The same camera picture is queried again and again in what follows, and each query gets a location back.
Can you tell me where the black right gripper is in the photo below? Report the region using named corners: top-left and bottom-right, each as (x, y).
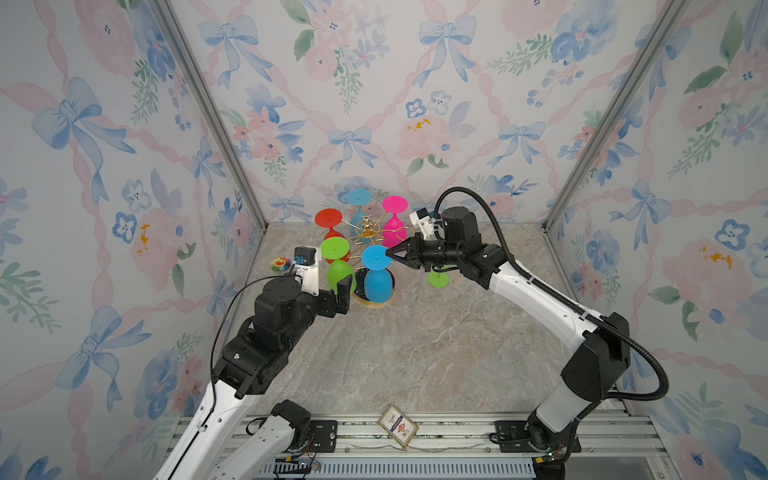
top-left (384, 237), bottom-right (463, 275)

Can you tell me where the blue wine glass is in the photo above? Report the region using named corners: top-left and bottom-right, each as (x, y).
top-left (362, 245), bottom-right (393, 304)

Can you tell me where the green wine glass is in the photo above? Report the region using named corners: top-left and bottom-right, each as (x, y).
top-left (321, 237), bottom-right (357, 293)
top-left (428, 266), bottom-right (458, 288)

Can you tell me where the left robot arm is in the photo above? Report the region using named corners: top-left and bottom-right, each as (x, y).
top-left (156, 276), bottom-right (354, 479)

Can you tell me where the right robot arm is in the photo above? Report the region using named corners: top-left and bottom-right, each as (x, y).
top-left (387, 220), bottom-right (630, 464)

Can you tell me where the pink wine glass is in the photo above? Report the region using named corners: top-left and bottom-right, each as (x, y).
top-left (382, 195), bottom-right (409, 248)

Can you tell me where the green wine glass on rack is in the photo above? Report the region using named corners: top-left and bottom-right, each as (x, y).
top-left (321, 237), bottom-right (357, 293)

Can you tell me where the gold wine glass rack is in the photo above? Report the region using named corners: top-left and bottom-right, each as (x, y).
top-left (348, 215), bottom-right (395, 307)

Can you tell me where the red wine glass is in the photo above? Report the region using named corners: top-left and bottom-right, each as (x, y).
top-left (315, 208), bottom-right (346, 242)

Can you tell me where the teal wine glass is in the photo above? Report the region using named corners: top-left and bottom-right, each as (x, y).
top-left (346, 189), bottom-right (373, 226)

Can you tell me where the rainbow flower plush toy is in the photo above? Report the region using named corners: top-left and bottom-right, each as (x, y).
top-left (270, 257), bottom-right (292, 272)

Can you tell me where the diamond label card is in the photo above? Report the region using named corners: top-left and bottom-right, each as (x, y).
top-left (378, 404), bottom-right (419, 448)

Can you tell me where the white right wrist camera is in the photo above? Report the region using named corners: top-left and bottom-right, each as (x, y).
top-left (409, 208), bottom-right (436, 240)

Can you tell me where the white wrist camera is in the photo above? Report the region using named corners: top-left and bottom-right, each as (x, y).
top-left (294, 246), bottom-right (322, 296)
top-left (409, 208), bottom-right (436, 240)

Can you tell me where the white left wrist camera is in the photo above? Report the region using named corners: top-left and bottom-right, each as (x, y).
top-left (294, 246), bottom-right (322, 296)

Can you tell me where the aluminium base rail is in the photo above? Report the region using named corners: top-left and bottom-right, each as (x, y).
top-left (156, 409), bottom-right (680, 479)

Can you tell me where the black corrugated cable hose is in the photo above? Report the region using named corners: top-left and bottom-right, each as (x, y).
top-left (433, 186), bottom-right (670, 402)

